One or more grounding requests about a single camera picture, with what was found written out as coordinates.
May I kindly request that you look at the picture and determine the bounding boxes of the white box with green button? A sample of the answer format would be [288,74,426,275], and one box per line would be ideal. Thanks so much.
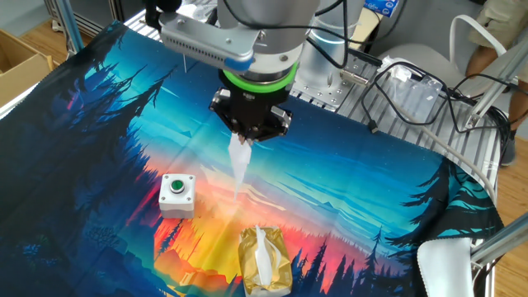
[158,172,196,219]

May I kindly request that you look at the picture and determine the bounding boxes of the silver aluminium profile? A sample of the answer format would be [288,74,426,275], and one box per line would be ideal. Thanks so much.
[464,39,528,130]

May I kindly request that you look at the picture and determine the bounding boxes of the person in khaki shorts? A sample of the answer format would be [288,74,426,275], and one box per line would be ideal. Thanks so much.
[465,0,528,167]

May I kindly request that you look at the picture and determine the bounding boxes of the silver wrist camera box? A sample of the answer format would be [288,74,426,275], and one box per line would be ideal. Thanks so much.
[158,11,256,73]

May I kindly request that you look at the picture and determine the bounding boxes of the blue white packet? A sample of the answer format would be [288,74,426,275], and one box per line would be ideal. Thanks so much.
[364,0,399,18]

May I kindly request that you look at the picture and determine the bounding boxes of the black USB cable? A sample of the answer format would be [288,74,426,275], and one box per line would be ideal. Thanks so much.
[361,60,455,135]

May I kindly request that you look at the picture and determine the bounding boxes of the white napkin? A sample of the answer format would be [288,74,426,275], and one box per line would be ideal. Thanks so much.
[228,131,253,203]
[253,224,282,288]

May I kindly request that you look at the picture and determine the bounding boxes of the grey cable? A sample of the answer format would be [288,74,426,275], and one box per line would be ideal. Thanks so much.
[385,98,498,205]

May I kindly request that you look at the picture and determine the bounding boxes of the brown cardboard box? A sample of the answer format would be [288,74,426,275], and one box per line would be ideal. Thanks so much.
[0,28,55,109]

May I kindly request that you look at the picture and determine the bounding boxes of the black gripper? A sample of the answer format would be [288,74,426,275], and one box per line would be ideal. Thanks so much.
[209,87,293,145]

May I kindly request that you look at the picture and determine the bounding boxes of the silver aluminium post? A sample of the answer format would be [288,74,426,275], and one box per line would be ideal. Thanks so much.
[469,212,528,267]

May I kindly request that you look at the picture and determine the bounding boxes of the clear plastic bag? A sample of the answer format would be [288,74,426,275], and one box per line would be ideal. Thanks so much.
[377,56,449,125]

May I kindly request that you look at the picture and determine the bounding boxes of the black camera cable plug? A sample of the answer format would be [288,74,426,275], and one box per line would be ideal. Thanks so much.
[143,0,182,31]

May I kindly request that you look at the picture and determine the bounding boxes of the beige board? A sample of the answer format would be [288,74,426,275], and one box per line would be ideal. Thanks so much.
[349,7,383,50]

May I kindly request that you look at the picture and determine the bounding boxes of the colourful forest print cloth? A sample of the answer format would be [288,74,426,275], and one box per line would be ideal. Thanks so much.
[0,20,505,297]

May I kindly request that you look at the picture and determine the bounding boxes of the black cable bundle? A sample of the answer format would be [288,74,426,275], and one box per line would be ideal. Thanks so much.
[445,73,515,166]

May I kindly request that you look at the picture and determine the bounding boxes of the gold tissue pack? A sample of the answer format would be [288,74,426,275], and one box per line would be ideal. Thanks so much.
[238,225,294,297]

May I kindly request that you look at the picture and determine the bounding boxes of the white stitched chair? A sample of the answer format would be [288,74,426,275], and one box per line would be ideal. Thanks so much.
[416,237,475,297]

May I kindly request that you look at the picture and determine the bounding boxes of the bluish aluminium beam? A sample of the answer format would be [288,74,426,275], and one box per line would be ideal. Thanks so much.
[52,0,86,57]

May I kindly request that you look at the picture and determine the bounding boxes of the silver cable connector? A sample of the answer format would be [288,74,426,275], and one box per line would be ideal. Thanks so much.
[340,68,370,87]

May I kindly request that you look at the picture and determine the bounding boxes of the white plastic armchair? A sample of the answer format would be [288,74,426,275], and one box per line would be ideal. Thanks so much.
[379,14,508,97]

